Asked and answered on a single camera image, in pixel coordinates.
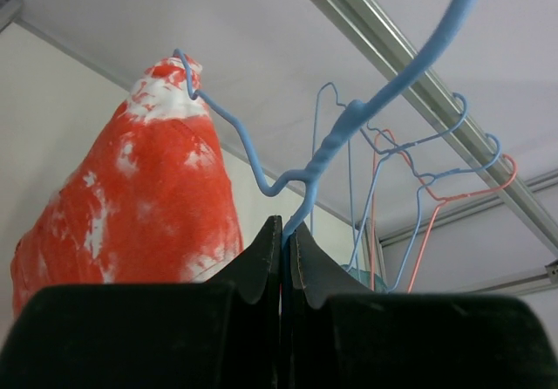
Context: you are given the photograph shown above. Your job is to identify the blue hanger with red trousers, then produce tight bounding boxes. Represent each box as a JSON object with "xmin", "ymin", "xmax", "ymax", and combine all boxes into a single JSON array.
[{"xmin": 174, "ymin": 0, "xmax": 476, "ymax": 237}]

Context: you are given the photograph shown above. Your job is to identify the blue empty wire hanger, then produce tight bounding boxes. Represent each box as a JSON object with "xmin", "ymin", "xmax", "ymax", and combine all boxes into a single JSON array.
[{"xmin": 344, "ymin": 128, "xmax": 517, "ymax": 293}]

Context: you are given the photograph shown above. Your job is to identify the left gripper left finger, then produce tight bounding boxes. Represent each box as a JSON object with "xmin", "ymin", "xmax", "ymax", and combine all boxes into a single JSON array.
[{"xmin": 1, "ymin": 216, "xmax": 282, "ymax": 388}]

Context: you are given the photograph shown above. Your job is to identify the teal plastic bin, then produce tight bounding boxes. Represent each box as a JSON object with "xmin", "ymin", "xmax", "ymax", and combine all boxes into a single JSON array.
[{"xmin": 341, "ymin": 264, "xmax": 388, "ymax": 294}]

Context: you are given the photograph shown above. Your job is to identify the red white trousers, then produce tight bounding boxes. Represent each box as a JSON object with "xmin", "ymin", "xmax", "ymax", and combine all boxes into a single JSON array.
[{"xmin": 10, "ymin": 57, "xmax": 244, "ymax": 314}]

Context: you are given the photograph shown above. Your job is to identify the blue hanger with grey trousers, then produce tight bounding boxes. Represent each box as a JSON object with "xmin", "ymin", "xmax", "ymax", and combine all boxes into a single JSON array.
[{"xmin": 312, "ymin": 82, "xmax": 468, "ymax": 272}]

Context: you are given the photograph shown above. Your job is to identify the aluminium frame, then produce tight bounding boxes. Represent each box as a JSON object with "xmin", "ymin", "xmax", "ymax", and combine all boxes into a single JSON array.
[{"xmin": 1, "ymin": 0, "xmax": 557, "ymax": 295}]

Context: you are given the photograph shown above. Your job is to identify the pink wire hanger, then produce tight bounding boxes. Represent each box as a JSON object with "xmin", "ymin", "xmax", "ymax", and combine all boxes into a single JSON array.
[{"xmin": 371, "ymin": 150, "xmax": 518, "ymax": 293}]

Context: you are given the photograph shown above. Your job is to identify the aluminium hanging rail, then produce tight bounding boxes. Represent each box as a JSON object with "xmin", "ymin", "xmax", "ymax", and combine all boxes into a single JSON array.
[{"xmin": 310, "ymin": 0, "xmax": 557, "ymax": 258}]

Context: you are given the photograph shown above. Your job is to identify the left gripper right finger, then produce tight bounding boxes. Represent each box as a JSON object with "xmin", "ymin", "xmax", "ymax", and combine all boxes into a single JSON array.
[{"xmin": 287, "ymin": 226, "xmax": 557, "ymax": 388}]

